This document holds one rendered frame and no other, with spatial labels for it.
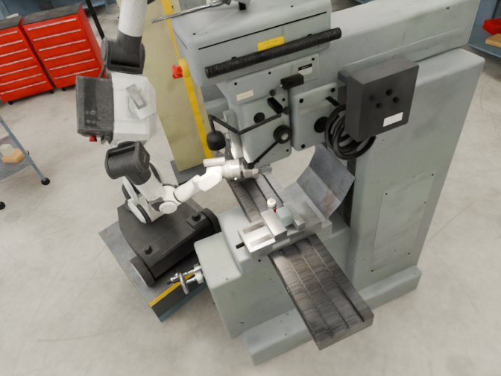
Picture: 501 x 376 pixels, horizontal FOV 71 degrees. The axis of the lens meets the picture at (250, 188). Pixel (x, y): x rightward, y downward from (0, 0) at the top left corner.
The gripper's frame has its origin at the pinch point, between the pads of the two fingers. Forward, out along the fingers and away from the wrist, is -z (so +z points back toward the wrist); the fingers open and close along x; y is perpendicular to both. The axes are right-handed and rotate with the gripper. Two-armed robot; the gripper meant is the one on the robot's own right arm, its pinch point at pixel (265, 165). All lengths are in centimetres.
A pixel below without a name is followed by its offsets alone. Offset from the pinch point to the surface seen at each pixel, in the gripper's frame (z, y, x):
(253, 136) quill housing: 2.7, -24.5, -11.4
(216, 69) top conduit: 11, -56, -21
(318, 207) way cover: -24.2, 31.8, 0.0
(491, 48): -279, 97, 273
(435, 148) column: -76, 4, 2
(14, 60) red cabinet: 325, 67, 374
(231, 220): 20.7, 35.9, 2.4
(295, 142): -13.2, -15.6, -7.2
